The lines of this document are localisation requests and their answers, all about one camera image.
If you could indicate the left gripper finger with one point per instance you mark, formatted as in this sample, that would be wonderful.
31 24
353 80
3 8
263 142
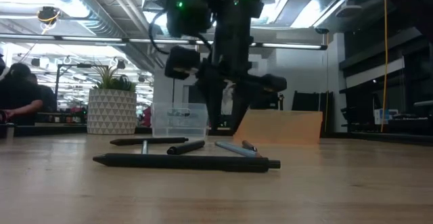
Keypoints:
213 95
241 102

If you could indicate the blue pencil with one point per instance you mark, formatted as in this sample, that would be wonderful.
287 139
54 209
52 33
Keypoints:
236 149

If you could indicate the black pen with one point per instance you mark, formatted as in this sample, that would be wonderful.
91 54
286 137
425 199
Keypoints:
248 145
186 147
186 163
149 141

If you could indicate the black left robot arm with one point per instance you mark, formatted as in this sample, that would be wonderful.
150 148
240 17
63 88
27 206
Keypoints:
233 11

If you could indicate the black equipment stand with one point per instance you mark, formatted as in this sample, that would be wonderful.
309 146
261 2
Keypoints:
270 100

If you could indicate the clear plastic bin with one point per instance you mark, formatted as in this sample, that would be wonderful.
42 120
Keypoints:
176 124

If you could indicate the tan cardboard box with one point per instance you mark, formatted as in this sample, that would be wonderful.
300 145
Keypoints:
280 127

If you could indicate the black folded panels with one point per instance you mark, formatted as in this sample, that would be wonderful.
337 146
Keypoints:
304 100

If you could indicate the green potted plant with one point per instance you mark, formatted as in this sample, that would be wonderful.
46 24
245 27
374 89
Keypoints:
113 80

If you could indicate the white triangle-patterned planter pot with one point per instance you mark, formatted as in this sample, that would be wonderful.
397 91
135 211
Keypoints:
111 112

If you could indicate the long ceiling light bar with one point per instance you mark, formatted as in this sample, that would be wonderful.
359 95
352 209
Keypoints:
91 39

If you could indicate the blue and white box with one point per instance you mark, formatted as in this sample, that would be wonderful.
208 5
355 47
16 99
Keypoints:
385 115

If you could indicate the person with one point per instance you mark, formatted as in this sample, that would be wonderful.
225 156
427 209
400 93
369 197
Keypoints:
48 97
18 95

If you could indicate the round ceiling device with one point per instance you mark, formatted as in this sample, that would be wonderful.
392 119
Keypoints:
48 14

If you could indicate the small white cup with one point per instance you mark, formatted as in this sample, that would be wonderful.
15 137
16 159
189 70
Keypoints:
8 131

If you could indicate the silver ventilation duct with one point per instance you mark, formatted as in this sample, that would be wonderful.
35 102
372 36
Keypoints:
84 11

